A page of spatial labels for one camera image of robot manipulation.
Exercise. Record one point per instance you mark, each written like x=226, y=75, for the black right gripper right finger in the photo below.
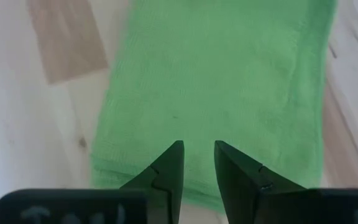
x=238, y=180

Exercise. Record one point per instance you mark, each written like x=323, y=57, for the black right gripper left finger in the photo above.
x=166, y=174

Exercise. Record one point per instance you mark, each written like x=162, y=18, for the green microfiber towel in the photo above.
x=216, y=77

